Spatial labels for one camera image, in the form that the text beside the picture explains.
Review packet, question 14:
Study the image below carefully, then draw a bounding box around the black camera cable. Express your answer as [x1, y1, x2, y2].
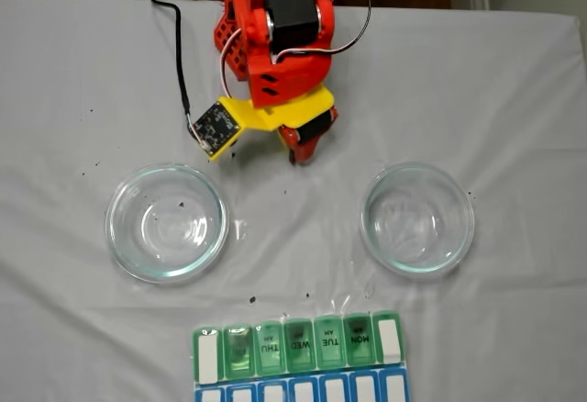
[146, 0, 194, 123]

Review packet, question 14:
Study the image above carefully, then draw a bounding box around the white table cover sheet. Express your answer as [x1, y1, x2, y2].
[0, 0, 581, 402]

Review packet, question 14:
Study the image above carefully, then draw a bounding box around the yellow camera board mount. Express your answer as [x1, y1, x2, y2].
[186, 96, 258, 162]

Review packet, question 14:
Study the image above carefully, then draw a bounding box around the white red servo wire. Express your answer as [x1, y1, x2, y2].
[270, 0, 372, 64]
[219, 28, 244, 101]

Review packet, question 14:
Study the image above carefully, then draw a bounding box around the glass bowl with green balls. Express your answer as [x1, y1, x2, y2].
[105, 162, 230, 284]

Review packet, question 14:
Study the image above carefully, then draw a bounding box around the weekly pill organizer box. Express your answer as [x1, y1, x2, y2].
[191, 309, 412, 402]

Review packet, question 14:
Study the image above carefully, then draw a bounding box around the glass bowl with red balls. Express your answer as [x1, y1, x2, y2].
[360, 162, 477, 279]

